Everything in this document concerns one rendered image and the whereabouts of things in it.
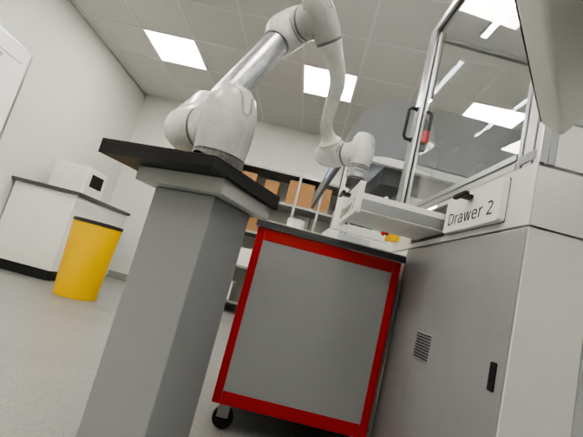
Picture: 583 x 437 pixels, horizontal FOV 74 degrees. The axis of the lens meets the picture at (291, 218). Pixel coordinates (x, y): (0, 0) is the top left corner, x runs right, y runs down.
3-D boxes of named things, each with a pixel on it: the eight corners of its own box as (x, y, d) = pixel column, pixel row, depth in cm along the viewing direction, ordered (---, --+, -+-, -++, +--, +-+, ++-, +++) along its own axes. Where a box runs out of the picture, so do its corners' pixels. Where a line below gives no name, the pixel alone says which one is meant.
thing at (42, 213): (-23, 264, 368) (23, 145, 387) (53, 269, 481) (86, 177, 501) (48, 282, 363) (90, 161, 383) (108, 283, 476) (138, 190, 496)
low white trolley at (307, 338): (199, 428, 132) (258, 217, 144) (221, 381, 193) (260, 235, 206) (363, 469, 133) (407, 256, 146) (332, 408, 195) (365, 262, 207)
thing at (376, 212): (359, 210, 124) (363, 192, 125) (343, 221, 149) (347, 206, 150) (478, 241, 125) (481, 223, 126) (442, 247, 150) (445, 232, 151)
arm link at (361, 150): (375, 171, 166) (350, 172, 175) (383, 138, 169) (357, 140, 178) (362, 161, 158) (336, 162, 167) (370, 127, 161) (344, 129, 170)
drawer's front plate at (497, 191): (497, 219, 91) (504, 176, 93) (442, 233, 120) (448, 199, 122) (504, 221, 92) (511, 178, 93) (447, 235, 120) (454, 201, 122)
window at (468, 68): (524, 154, 94) (574, -160, 109) (402, 212, 178) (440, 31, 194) (527, 155, 94) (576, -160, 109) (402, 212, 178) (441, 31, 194)
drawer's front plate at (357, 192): (354, 211, 122) (361, 179, 124) (337, 225, 151) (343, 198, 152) (359, 213, 122) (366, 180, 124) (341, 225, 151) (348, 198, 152)
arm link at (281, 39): (175, 124, 114) (144, 129, 130) (209, 165, 123) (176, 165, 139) (307, -9, 145) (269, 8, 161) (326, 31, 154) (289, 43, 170)
